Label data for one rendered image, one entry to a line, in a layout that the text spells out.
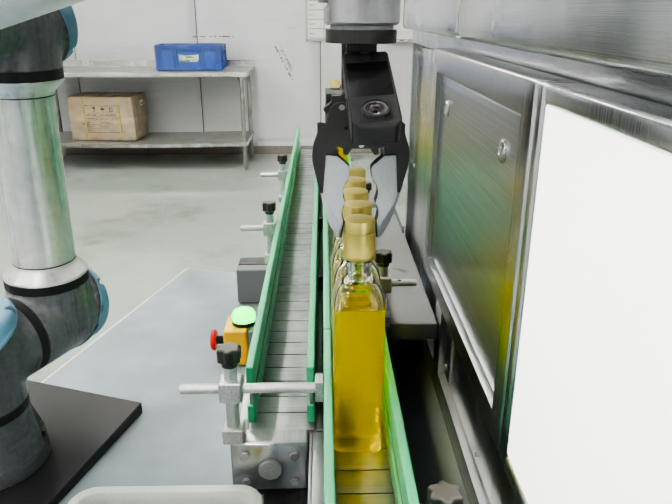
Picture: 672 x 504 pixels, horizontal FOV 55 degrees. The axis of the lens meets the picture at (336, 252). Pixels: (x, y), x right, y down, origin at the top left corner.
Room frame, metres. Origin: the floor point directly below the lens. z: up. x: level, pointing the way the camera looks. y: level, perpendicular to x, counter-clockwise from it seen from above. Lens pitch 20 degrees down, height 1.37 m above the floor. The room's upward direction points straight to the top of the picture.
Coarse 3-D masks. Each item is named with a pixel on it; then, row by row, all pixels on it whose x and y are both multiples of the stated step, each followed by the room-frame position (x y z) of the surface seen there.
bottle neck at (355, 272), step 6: (348, 264) 0.65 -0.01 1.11; (354, 264) 0.64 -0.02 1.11; (360, 264) 0.64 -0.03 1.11; (366, 264) 0.64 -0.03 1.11; (348, 270) 0.65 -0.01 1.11; (354, 270) 0.64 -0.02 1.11; (360, 270) 0.64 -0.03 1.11; (366, 270) 0.64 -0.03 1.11; (348, 276) 0.65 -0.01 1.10; (354, 276) 0.64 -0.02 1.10; (360, 276) 0.64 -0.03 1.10; (366, 276) 0.64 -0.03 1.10
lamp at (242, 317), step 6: (246, 306) 1.09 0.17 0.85; (234, 312) 1.07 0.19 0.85; (240, 312) 1.07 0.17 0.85; (246, 312) 1.07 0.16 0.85; (252, 312) 1.07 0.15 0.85; (234, 318) 1.06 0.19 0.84; (240, 318) 1.06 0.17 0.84; (246, 318) 1.06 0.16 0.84; (252, 318) 1.07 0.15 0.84; (234, 324) 1.06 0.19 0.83; (240, 324) 1.06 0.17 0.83; (246, 324) 1.06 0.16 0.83; (252, 324) 1.07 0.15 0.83
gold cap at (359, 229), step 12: (348, 216) 0.66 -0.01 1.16; (360, 216) 0.66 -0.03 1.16; (372, 216) 0.66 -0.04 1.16; (348, 228) 0.64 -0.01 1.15; (360, 228) 0.64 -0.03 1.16; (372, 228) 0.64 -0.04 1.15; (348, 240) 0.64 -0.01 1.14; (360, 240) 0.64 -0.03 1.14; (372, 240) 0.65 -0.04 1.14; (348, 252) 0.64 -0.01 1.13; (360, 252) 0.64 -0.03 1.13; (372, 252) 0.65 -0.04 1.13
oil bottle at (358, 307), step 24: (336, 288) 0.65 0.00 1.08; (360, 288) 0.63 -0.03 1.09; (336, 312) 0.63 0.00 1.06; (360, 312) 0.63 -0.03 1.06; (384, 312) 0.63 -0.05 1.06; (336, 336) 0.63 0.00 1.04; (360, 336) 0.63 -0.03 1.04; (384, 336) 0.63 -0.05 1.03; (336, 360) 0.63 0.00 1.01; (360, 360) 0.63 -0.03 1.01; (336, 384) 0.63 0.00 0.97; (360, 384) 0.63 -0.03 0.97; (336, 408) 0.63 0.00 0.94; (360, 408) 0.63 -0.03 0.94; (336, 432) 0.63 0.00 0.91; (360, 432) 0.63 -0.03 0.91
